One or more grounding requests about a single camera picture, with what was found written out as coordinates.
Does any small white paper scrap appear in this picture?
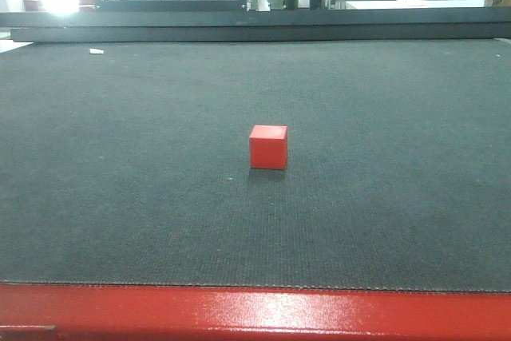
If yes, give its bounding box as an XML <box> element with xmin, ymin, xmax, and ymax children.
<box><xmin>89</xmin><ymin>48</ymin><xmax>105</xmax><ymax>55</ymax></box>

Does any white background table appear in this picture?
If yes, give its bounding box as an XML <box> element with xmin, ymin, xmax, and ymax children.
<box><xmin>323</xmin><ymin>0</ymin><xmax>485</xmax><ymax>10</ymax></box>

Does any red magnetic cube block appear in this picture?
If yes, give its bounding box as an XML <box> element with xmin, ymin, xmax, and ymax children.
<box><xmin>249</xmin><ymin>125</ymin><xmax>288</xmax><ymax>170</ymax></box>

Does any dark grey fabric mat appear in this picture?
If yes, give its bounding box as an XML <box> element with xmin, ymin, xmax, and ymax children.
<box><xmin>1</xmin><ymin>39</ymin><xmax>510</xmax><ymax>292</ymax></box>

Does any black flat board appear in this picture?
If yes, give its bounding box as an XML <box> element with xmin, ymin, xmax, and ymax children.
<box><xmin>1</xmin><ymin>7</ymin><xmax>510</xmax><ymax>43</ymax></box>

